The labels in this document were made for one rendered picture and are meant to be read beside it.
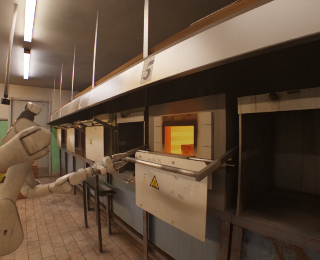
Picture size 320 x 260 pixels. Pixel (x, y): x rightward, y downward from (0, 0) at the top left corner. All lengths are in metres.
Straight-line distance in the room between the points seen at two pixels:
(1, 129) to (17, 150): 4.80
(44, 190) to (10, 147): 0.51
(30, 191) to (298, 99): 1.40
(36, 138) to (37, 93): 4.89
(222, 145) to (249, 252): 0.58
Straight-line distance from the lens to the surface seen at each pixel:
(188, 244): 1.37
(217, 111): 0.95
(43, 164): 5.59
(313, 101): 0.79
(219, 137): 0.94
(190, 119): 1.04
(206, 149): 0.97
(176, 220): 1.06
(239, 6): 0.75
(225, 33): 0.66
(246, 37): 0.61
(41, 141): 0.72
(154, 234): 1.65
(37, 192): 1.20
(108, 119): 1.91
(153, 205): 1.19
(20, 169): 0.93
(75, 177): 1.05
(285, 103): 0.81
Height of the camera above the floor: 1.27
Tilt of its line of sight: 1 degrees up
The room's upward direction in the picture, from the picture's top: straight up
